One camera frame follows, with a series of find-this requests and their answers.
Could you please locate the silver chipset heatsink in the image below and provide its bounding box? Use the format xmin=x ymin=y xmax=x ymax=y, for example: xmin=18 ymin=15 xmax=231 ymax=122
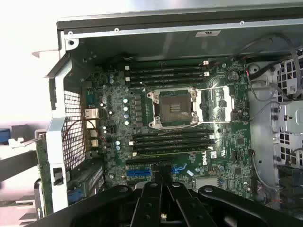
xmin=195 ymin=177 xmax=220 ymax=190

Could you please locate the blue expansion slot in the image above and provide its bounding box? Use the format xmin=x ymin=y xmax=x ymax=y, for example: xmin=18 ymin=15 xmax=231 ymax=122
xmin=126 ymin=169 xmax=152 ymax=177

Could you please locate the blue slot retention clip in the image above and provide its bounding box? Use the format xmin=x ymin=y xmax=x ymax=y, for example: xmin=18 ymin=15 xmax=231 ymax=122
xmin=172 ymin=164 xmax=187 ymax=175

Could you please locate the black expansion slot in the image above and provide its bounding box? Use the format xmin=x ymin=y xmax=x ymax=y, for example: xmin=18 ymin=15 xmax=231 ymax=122
xmin=125 ymin=157 xmax=174 ymax=166

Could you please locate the black RAM slot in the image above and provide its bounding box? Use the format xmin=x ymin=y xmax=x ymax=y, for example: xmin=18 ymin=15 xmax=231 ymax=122
xmin=132 ymin=135 xmax=215 ymax=143
xmin=129 ymin=78 xmax=206 ymax=86
xmin=129 ymin=140 xmax=215 ymax=149
xmin=124 ymin=61 xmax=209 ymax=69
xmin=131 ymin=148 xmax=214 ymax=158
xmin=125 ymin=72 xmax=211 ymax=80
xmin=129 ymin=67 xmax=210 ymax=73
xmin=132 ymin=129 xmax=215 ymax=137

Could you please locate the green motherboard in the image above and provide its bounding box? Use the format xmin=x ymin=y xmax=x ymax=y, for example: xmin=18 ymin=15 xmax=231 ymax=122
xmin=81 ymin=56 xmax=258 ymax=206

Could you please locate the silver socket cover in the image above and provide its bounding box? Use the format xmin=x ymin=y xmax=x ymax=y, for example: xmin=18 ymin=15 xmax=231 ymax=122
xmin=197 ymin=86 xmax=239 ymax=123

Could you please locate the silver CPU socket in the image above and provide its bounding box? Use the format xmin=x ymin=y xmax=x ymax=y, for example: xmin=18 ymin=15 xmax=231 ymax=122
xmin=146 ymin=87 xmax=199 ymax=130

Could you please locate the blue port connector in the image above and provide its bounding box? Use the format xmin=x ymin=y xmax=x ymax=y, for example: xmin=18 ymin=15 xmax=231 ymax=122
xmin=85 ymin=91 xmax=98 ymax=105

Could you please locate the silver drive cage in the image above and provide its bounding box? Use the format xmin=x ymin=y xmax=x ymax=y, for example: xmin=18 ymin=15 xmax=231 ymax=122
xmin=247 ymin=56 xmax=303 ymax=213

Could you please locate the blue disk carrier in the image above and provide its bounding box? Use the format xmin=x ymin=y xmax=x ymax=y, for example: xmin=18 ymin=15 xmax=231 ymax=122
xmin=0 ymin=127 xmax=11 ymax=145

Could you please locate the silver coin battery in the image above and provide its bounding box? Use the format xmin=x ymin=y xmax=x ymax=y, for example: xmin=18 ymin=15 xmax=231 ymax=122
xmin=226 ymin=70 xmax=239 ymax=82

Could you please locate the open dark PC case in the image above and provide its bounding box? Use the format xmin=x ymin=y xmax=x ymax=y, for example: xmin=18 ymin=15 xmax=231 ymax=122
xmin=32 ymin=0 xmax=303 ymax=227

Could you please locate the white case sticker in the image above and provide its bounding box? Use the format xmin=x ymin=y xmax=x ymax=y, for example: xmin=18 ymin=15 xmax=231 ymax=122
xmin=195 ymin=30 xmax=221 ymax=38

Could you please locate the blue bracket retainer strip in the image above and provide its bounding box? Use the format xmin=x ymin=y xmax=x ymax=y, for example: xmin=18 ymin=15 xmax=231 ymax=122
xmin=67 ymin=189 xmax=82 ymax=204

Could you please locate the thin gray wire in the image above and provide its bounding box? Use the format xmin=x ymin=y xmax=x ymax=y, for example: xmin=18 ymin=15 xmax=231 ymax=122
xmin=250 ymin=78 xmax=280 ymax=102
xmin=250 ymin=150 xmax=285 ymax=190

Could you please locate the red wire bundle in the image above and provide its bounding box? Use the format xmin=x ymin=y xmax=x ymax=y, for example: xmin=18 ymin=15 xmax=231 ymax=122
xmin=257 ymin=185 xmax=285 ymax=206

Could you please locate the thin wire locking lever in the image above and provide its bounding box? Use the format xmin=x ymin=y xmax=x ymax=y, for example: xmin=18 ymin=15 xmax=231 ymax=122
xmin=158 ymin=122 xmax=203 ymax=137
xmin=195 ymin=85 xmax=231 ymax=92

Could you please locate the thin red wire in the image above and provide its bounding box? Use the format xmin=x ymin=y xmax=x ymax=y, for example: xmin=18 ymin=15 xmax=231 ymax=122
xmin=62 ymin=119 xmax=100 ymax=139

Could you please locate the dark looped cable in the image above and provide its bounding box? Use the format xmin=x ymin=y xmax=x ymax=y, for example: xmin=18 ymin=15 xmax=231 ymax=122
xmin=236 ymin=33 xmax=303 ymax=81

